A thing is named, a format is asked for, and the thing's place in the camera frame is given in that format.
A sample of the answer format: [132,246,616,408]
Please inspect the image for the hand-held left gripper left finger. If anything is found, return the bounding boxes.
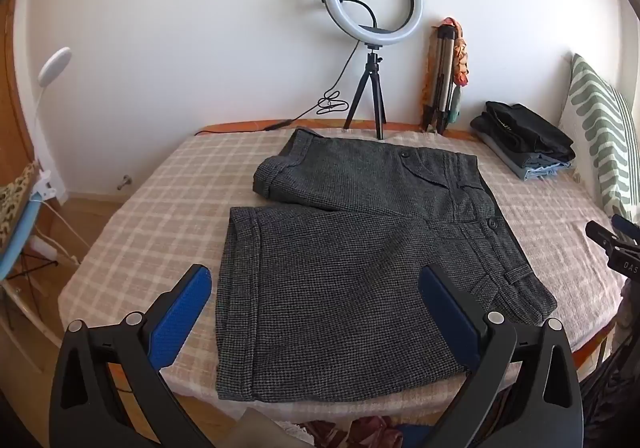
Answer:
[48,264,213,448]

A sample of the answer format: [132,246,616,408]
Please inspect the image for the leopard print cloth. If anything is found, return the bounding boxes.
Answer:
[0,161,42,249]

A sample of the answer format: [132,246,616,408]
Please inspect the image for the light blue folded jeans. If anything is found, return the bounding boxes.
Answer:
[480,135,573,182]

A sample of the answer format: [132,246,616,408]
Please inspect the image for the white clip lamp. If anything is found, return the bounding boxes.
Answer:
[30,47,72,205]

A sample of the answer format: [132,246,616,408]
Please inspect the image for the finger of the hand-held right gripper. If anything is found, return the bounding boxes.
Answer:
[611,214,640,242]
[585,221,634,257]

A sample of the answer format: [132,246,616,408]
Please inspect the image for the white power strip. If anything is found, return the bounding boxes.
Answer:
[25,234,81,265]

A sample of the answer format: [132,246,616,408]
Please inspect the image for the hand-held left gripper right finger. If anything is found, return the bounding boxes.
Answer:
[417,263,585,448]

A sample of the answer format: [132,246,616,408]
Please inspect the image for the black ring light cable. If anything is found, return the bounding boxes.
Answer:
[195,41,371,135]

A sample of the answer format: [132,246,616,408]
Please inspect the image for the dark grey folded garment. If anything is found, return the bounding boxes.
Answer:
[475,128,576,170]

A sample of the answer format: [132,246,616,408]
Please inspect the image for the light blue chair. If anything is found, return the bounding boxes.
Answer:
[0,178,53,344]

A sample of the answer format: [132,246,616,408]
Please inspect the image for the small black tripod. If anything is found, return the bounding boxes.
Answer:
[343,43,387,141]

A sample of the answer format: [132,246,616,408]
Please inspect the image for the red floral cloth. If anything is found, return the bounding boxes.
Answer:
[295,417,407,448]

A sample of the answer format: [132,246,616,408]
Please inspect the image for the green patterned pillow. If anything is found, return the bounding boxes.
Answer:
[557,53,640,224]

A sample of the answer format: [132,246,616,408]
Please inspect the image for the black folded garment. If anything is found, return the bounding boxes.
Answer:
[470,101,575,161]

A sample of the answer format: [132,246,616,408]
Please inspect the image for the pink plaid blanket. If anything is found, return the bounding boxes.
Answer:
[57,128,628,424]

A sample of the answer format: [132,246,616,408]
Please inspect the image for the grey houndstooth pants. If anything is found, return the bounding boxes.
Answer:
[214,127,559,403]

